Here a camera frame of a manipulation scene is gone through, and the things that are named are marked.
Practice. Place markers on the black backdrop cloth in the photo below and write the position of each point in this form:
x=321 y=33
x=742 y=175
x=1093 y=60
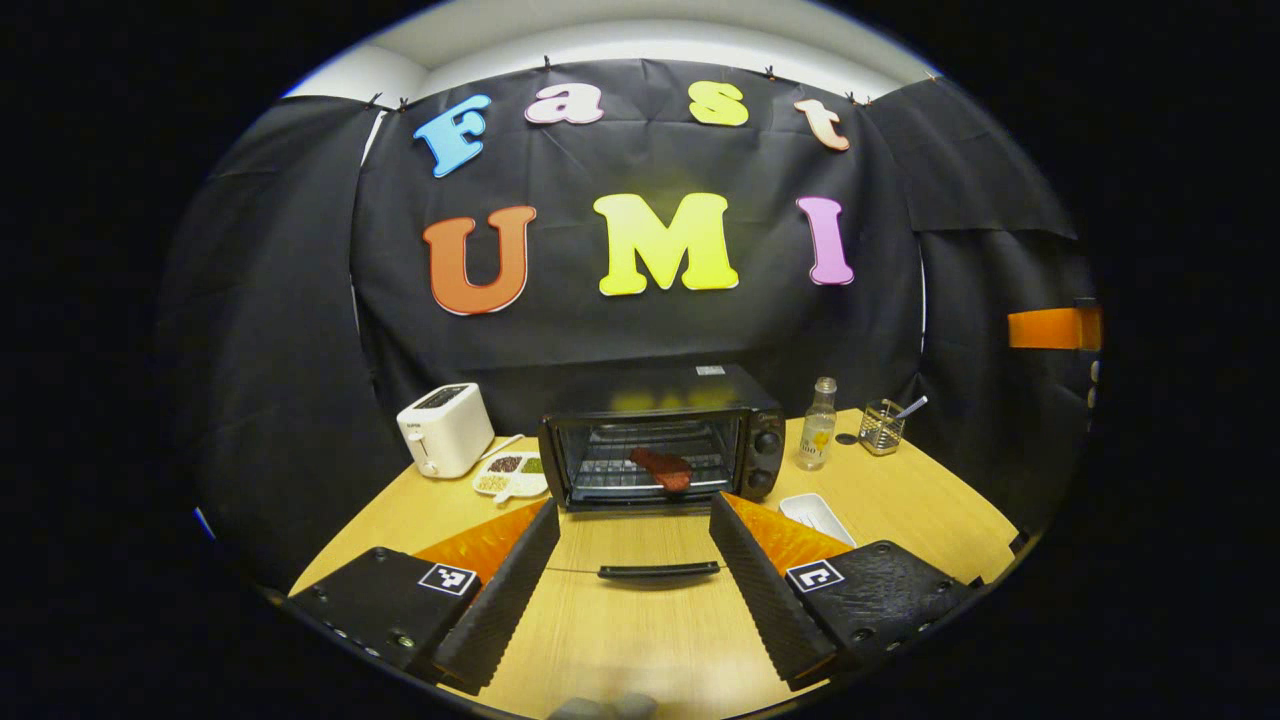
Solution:
x=620 y=335

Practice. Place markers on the white toaster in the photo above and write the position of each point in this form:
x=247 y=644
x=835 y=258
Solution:
x=445 y=430

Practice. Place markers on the white rectangular dish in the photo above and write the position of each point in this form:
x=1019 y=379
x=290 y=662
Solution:
x=815 y=515

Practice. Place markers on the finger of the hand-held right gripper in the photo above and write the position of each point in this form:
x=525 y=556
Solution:
x=1050 y=328

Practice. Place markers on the white divided snack tray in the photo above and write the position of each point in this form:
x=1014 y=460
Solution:
x=510 y=478

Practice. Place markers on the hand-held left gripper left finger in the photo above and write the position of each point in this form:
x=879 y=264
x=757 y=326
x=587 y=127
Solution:
x=510 y=600

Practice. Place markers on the metal mesh utensil holder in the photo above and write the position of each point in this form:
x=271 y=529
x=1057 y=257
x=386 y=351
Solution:
x=880 y=432

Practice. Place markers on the black electric oven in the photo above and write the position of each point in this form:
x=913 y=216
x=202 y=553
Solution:
x=680 y=385

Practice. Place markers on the brown meat piece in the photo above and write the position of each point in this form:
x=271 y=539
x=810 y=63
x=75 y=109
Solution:
x=665 y=470

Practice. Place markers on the silver spoon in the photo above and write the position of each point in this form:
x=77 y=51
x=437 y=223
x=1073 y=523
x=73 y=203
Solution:
x=912 y=406

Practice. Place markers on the clear glass bottle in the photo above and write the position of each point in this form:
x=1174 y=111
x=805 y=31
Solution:
x=817 y=435

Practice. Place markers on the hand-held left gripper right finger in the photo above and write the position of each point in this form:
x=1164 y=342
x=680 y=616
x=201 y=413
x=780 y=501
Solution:
x=760 y=595

